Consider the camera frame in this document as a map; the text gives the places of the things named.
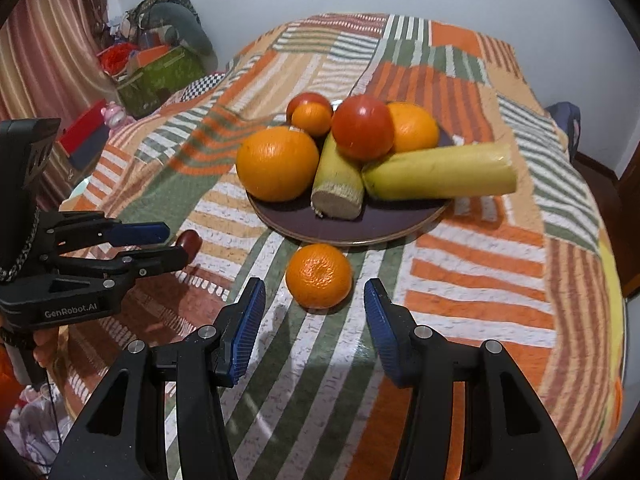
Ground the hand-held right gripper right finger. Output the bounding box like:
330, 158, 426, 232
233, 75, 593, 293
363, 277, 578, 480

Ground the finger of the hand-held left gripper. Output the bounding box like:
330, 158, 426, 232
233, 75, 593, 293
50, 211, 172, 249
47, 245, 190, 286

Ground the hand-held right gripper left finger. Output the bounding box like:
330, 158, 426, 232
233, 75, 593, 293
47, 277, 267, 480

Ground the red jujube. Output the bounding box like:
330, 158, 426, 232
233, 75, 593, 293
177, 230, 202, 257

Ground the dark purple plate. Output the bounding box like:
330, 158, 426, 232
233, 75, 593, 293
246, 100, 455, 247

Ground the large orange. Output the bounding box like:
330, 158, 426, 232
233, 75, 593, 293
236, 126, 321, 203

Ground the medium orange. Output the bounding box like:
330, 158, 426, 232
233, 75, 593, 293
387, 102, 441, 153

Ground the red tomato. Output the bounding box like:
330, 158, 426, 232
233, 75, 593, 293
286, 92, 332, 123
331, 95, 396, 162

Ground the small mandarin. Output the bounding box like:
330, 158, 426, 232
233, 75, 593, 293
291, 102, 333, 137

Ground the person's left hand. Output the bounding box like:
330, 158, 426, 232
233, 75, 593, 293
31, 327, 68, 368

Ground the striped patchwork blanket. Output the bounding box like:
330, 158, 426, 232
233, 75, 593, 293
55, 12, 627, 480

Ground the red box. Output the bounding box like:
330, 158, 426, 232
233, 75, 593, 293
59, 100, 112, 163

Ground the pink rabbit toy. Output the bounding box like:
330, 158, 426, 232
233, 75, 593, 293
101, 102, 137, 127

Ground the green storage box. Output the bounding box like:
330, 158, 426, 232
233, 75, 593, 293
116, 47, 208, 119

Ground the checkered cloth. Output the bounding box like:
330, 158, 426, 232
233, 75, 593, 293
179, 72, 227, 104

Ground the red plastic bag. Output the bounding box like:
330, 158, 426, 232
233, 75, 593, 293
96, 42, 139, 75

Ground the striped curtain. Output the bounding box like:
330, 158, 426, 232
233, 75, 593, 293
0, 0, 121, 128

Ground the blue backpack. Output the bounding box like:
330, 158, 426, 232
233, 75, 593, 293
545, 101, 582, 162

